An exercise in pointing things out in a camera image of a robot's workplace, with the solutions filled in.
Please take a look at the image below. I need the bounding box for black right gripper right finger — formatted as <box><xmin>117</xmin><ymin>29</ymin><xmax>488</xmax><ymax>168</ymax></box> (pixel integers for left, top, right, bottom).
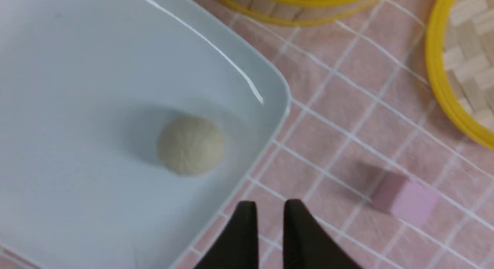
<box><xmin>283</xmin><ymin>199</ymin><xmax>361</xmax><ymax>269</ymax></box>

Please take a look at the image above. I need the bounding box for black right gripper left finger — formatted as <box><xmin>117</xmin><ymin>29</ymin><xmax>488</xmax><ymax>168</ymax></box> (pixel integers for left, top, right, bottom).
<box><xmin>195</xmin><ymin>201</ymin><xmax>259</xmax><ymax>269</ymax></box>

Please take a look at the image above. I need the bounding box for white steamed bun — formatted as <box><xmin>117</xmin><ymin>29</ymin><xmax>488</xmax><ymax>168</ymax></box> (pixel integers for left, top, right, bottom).
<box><xmin>157</xmin><ymin>116</ymin><xmax>226</xmax><ymax>176</ymax></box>

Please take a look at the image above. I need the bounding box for white square plate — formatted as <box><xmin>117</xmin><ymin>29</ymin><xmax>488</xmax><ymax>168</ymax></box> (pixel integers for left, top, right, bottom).
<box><xmin>1</xmin><ymin>0</ymin><xmax>291</xmax><ymax>269</ymax></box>

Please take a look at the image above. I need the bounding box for pink checkered tablecloth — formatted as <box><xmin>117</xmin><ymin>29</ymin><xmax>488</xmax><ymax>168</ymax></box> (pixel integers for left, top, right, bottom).
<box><xmin>0</xmin><ymin>0</ymin><xmax>494</xmax><ymax>269</ymax></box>

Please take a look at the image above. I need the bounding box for pink cube block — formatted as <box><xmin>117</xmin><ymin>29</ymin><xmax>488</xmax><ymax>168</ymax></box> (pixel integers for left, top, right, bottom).
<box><xmin>370</xmin><ymin>172</ymin><xmax>440</xmax><ymax>227</ymax></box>

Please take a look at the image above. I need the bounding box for bamboo steamer basket yellow rim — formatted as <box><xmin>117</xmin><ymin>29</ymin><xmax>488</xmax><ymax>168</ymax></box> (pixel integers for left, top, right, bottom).
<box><xmin>217</xmin><ymin>0</ymin><xmax>380</xmax><ymax>27</ymax></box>

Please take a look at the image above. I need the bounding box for woven bamboo steamer lid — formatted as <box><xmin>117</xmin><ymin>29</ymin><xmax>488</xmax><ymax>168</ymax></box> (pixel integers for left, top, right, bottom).
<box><xmin>425</xmin><ymin>0</ymin><xmax>494</xmax><ymax>149</ymax></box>

